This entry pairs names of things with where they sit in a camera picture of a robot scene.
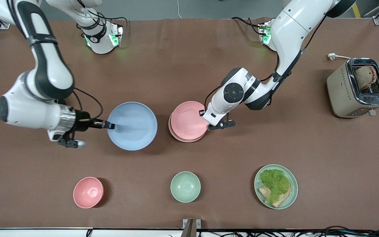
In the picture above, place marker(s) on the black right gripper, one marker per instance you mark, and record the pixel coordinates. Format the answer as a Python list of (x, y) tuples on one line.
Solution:
[(83, 120)]

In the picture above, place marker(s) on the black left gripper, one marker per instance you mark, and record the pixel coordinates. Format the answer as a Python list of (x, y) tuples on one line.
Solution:
[(201, 114)]

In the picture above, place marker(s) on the pink plate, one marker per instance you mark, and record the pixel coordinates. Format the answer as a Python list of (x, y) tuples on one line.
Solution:
[(188, 120)]

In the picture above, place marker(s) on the blue plate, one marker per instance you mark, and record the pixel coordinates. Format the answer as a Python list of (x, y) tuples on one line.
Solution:
[(133, 126)]

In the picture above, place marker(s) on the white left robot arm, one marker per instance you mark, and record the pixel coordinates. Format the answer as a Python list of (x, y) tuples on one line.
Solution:
[(288, 36)]

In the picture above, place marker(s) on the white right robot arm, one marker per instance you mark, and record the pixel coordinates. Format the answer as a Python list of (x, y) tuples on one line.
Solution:
[(49, 65)]

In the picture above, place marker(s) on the beige plate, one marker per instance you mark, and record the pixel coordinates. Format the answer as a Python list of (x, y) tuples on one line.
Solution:
[(184, 139)]

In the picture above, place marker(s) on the pink bowl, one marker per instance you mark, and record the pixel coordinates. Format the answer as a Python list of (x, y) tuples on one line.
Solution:
[(88, 192)]

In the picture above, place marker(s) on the green bowl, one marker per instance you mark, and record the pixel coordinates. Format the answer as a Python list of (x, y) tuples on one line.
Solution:
[(185, 186)]

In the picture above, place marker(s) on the green lettuce leaf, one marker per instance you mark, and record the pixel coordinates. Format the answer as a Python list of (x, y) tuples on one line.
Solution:
[(275, 182)]

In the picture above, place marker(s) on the brown bread slice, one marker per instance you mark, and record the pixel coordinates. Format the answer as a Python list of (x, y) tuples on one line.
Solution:
[(281, 199)]

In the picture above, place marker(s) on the green plate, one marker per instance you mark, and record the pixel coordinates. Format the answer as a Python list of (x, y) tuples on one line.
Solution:
[(293, 192)]

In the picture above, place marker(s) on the beige chrome toaster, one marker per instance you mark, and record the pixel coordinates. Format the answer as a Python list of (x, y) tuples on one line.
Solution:
[(344, 95)]

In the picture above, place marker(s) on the toast slice in toaster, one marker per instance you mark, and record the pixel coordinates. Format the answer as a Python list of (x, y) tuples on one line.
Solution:
[(364, 77)]

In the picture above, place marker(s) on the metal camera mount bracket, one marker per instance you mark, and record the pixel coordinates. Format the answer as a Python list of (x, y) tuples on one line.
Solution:
[(191, 227)]

